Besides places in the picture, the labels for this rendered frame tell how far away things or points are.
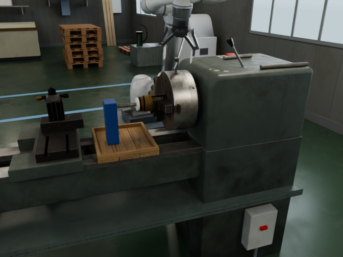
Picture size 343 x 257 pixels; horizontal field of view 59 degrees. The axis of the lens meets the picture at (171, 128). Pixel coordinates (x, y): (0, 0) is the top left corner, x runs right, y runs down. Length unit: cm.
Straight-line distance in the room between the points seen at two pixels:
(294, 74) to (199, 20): 453
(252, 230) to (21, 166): 129
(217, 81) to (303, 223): 154
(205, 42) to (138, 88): 397
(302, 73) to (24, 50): 836
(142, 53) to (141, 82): 558
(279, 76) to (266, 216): 82
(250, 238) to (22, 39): 832
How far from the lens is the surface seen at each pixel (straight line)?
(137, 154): 149
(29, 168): 143
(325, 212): 282
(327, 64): 445
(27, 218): 179
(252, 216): 187
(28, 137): 172
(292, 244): 243
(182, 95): 149
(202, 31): 607
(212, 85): 145
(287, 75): 166
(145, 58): 777
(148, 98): 156
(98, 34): 778
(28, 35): 935
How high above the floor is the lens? 159
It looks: 23 degrees down
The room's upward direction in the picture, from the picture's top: straight up
